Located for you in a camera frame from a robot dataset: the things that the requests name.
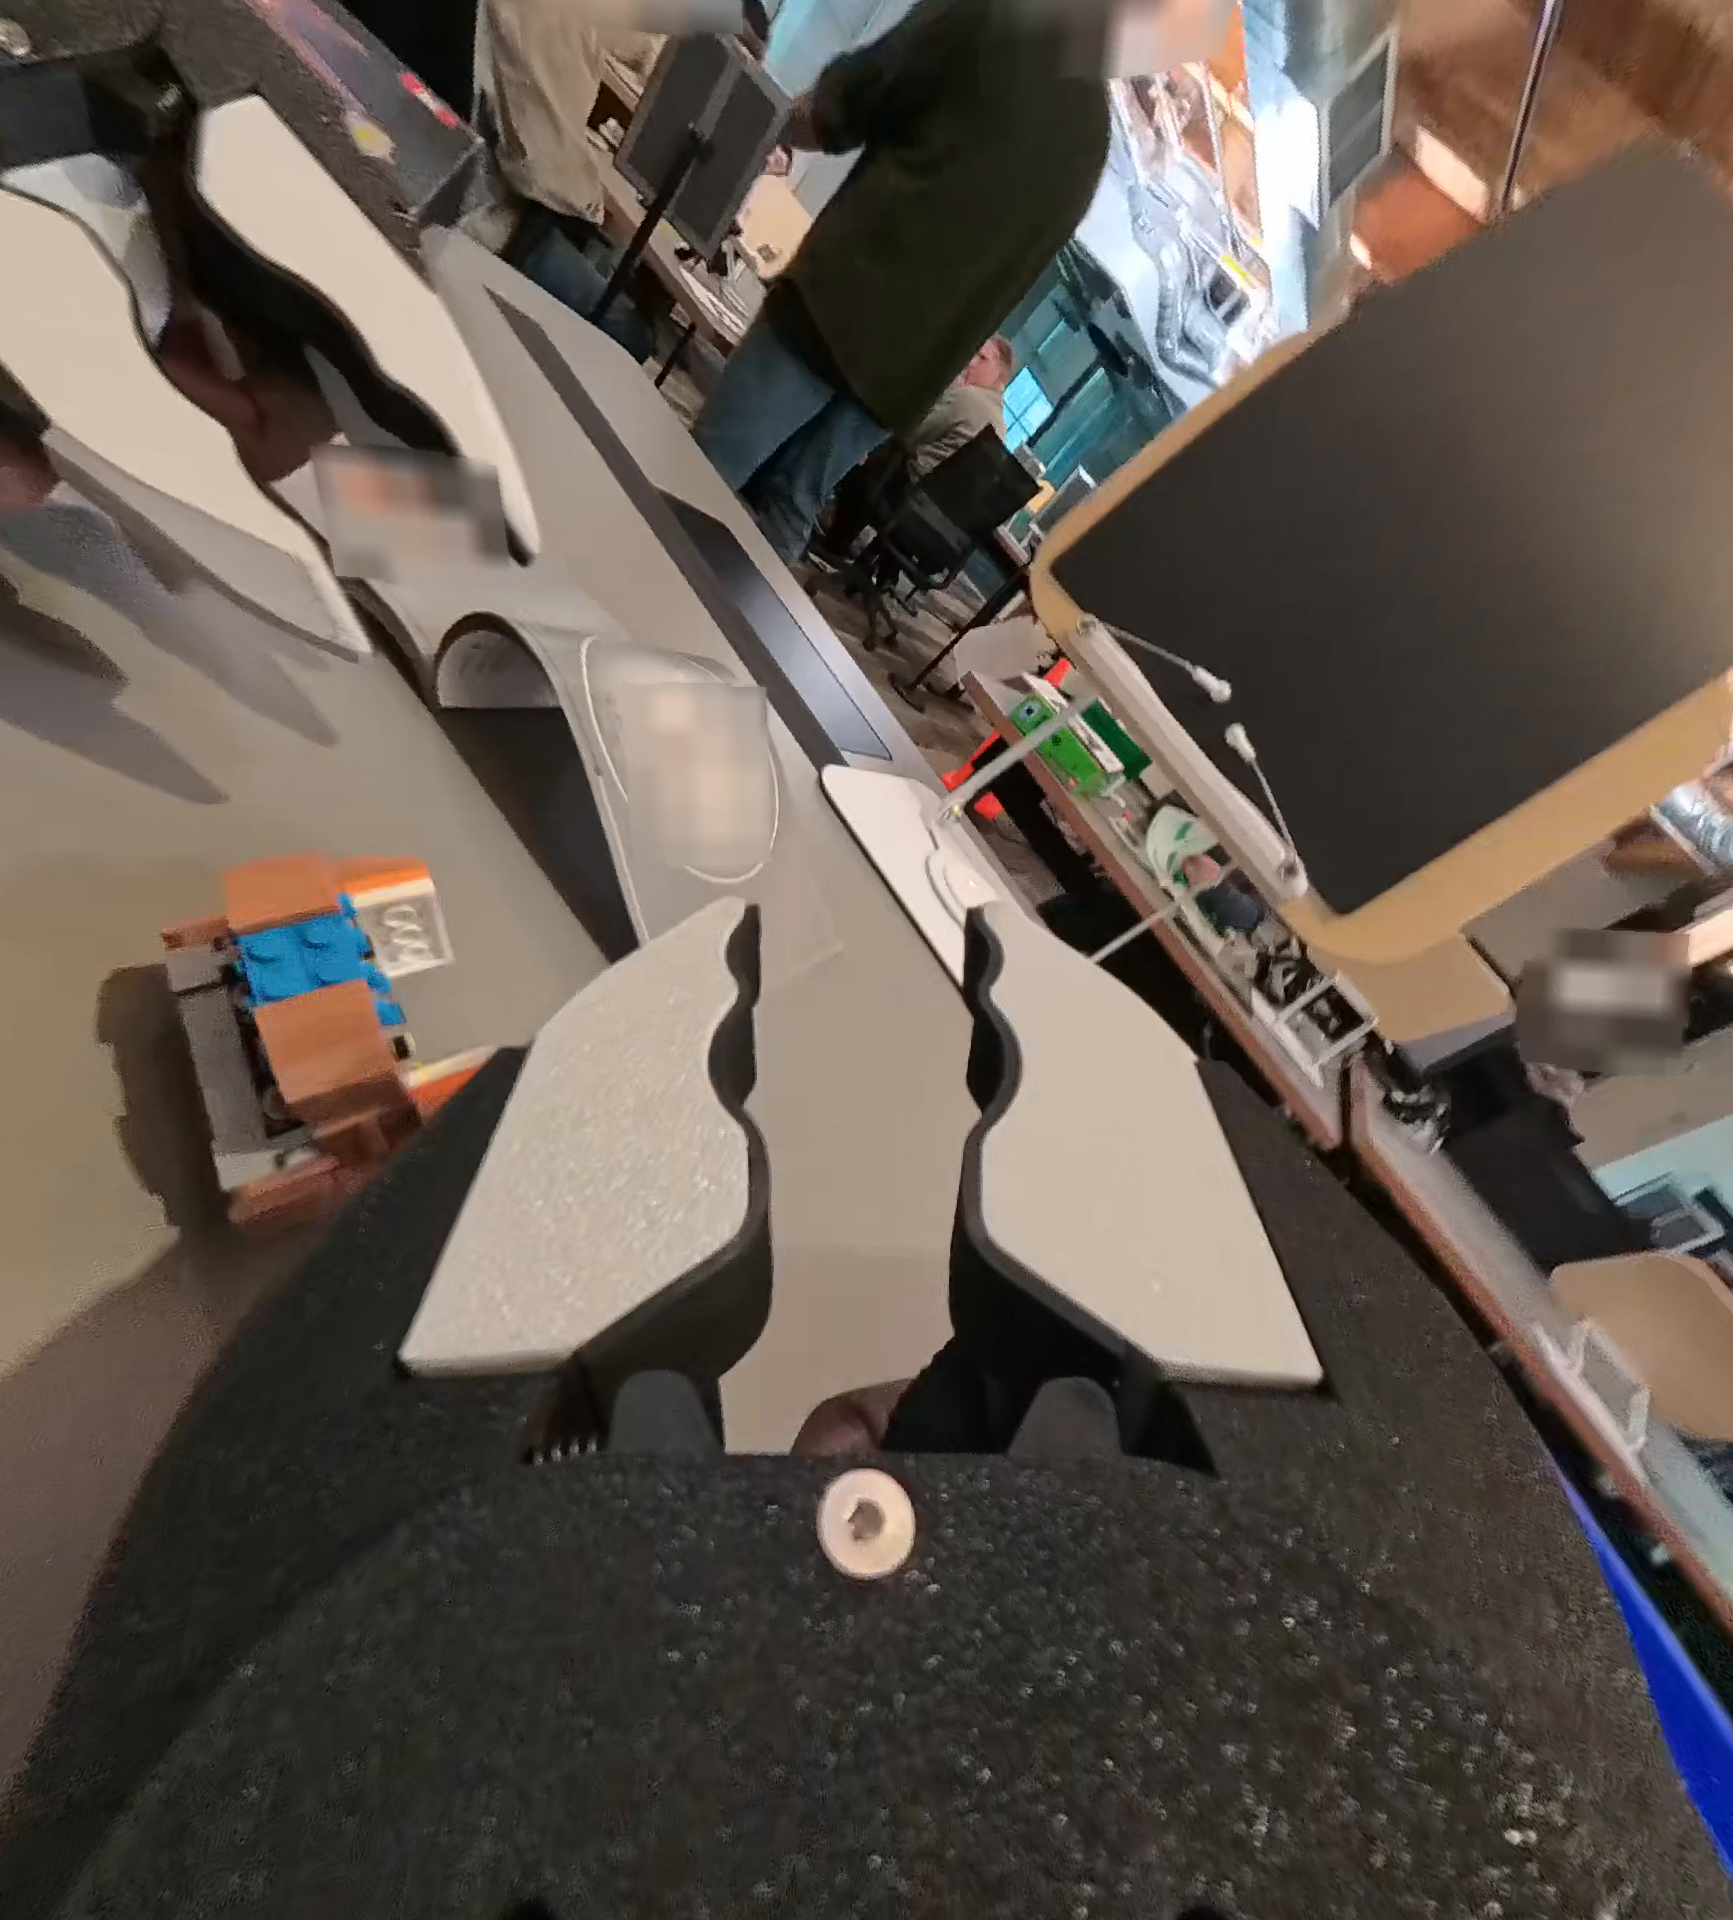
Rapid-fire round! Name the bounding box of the black office chair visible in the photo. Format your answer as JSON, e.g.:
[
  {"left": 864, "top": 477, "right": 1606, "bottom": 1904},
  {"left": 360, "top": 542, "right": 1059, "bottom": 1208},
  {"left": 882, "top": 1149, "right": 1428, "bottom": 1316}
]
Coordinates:
[{"left": 842, "top": 425, "right": 1044, "bottom": 610}]

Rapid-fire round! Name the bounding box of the grey instruction booklet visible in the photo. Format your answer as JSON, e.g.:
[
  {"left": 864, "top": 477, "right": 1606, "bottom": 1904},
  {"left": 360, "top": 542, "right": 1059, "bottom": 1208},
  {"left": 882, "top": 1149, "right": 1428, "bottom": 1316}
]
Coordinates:
[{"left": 353, "top": 601, "right": 850, "bottom": 984}]

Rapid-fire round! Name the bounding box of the green box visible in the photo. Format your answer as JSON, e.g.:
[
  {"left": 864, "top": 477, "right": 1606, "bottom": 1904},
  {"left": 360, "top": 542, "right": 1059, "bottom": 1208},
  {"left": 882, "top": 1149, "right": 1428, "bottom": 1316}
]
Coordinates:
[{"left": 1012, "top": 694, "right": 1156, "bottom": 800}]

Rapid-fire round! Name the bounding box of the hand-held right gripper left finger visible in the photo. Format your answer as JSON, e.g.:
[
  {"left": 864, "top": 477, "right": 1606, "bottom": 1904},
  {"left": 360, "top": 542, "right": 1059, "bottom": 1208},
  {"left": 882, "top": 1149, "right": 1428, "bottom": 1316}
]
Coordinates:
[{"left": 399, "top": 895, "right": 774, "bottom": 1383}]

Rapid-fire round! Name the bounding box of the small wooden panel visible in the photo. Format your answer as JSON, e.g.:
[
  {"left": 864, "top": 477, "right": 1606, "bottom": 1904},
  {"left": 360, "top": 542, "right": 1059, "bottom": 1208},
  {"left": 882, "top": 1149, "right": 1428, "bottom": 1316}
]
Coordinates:
[{"left": 1550, "top": 1248, "right": 1733, "bottom": 1450}]

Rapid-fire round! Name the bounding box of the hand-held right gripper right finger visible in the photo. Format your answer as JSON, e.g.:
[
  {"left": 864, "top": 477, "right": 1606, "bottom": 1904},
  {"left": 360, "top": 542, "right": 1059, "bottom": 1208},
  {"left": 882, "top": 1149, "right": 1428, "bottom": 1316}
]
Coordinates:
[{"left": 959, "top": 901, "right": 1327, "bottom": 1390}]

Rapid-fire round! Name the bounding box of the dark monitor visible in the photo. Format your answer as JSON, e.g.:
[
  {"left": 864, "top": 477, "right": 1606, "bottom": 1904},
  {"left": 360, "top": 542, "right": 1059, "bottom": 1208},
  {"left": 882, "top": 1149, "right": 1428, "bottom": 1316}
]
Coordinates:
[{"left": 614, "top": 31, "right": 796, "bottom": 271}]

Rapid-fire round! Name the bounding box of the grey desk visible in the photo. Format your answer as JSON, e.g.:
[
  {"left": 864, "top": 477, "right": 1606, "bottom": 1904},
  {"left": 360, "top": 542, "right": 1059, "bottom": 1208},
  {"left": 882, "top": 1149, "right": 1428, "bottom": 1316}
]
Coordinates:
[{"left": 0, "top": 225, "right": 1070, "bottom": 1920}]

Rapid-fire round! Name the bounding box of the brown toy brick model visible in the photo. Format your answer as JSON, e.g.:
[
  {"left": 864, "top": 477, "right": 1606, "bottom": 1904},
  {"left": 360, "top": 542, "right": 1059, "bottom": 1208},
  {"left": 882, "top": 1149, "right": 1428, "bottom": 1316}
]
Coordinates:
[{"left": 158, "top": 848, "right": 497, "bottom": 1231}]

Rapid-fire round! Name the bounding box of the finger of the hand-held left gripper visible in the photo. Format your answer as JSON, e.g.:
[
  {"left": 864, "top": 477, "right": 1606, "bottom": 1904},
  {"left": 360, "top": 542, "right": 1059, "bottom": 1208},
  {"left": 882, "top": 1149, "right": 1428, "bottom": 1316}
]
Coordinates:
[
  {"left": 190, "top": 91, "right": 549, "bottom": 570},
  {"left": 0, "top": 157, "right": 376, "bottom": 662}
]

